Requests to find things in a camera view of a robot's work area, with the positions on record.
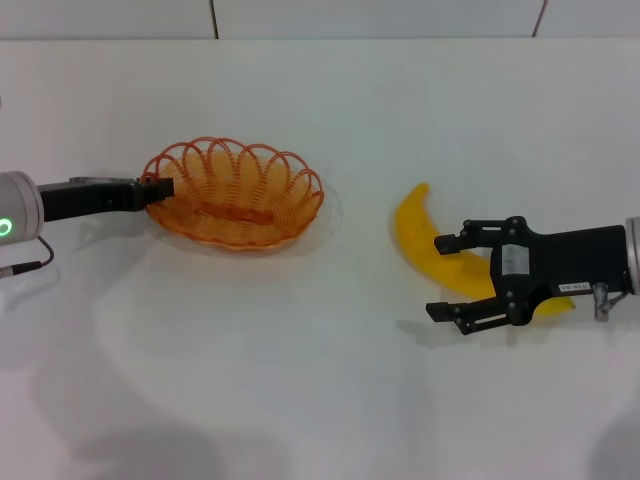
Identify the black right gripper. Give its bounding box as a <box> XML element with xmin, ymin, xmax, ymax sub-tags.
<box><xmin>425</xmin><ymin>216</ymin><xmax>630</xmax><ymax>337</ymax></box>

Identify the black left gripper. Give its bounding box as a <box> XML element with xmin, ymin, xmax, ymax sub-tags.
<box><xmin>37</xmin><ymin>177</ymin><xmax>175</xmax><ymax>223</ymax></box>

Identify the yellow banana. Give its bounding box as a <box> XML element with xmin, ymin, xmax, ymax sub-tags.
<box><xmin>392</xmin><ymin>182</ymin><xmax>576</xmax><ymax>319</ymax></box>

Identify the orange woven plastic basket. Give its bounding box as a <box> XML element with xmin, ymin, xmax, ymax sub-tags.
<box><xmin>138</xmin><ymin>134</ymin><xmax>325</xmax><ymax>251</ymax></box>

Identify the metal right gripper connector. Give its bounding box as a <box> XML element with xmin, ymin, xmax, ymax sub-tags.
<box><xmin>592</xmin><ymin>282</ymin><xmax>629</xmax><ymax>322</ymax></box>

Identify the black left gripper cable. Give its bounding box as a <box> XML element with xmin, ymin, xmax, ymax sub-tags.
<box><xmin>0</xmin><ymin>234</ymin><xmax>55</xmax><ymax>279</ymax></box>

